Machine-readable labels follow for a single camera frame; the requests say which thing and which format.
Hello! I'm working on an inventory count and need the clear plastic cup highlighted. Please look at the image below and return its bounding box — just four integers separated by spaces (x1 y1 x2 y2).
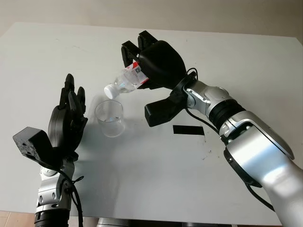
95 99 125 138

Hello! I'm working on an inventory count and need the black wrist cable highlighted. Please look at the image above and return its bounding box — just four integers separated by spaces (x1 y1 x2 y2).
185 67 276 212
56 165 85 227

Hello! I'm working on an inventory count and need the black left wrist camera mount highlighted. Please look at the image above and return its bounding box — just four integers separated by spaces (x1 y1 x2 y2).
12 126 79 171

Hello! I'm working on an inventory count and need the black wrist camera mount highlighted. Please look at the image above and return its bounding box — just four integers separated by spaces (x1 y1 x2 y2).
12 126 79 171
144 72 197 128

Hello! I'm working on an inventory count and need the black tape strip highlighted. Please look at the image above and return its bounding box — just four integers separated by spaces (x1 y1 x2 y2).
172 125 205 136

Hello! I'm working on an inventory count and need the clear water bottle red label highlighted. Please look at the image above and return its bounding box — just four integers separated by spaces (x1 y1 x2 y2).
104 60 150 100

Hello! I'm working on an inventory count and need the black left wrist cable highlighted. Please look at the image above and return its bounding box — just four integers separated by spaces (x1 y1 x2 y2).
56 165 85 227

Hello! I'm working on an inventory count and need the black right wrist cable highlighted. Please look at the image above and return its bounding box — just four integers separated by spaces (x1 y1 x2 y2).
185 67 276 212

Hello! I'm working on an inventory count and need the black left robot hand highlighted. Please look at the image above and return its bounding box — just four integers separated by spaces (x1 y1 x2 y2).
47 73 89 158

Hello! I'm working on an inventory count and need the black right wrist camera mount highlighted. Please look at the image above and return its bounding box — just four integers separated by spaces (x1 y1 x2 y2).
144 72 197 128

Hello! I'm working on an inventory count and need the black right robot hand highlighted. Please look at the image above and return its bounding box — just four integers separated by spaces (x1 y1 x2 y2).
121 30 188 91

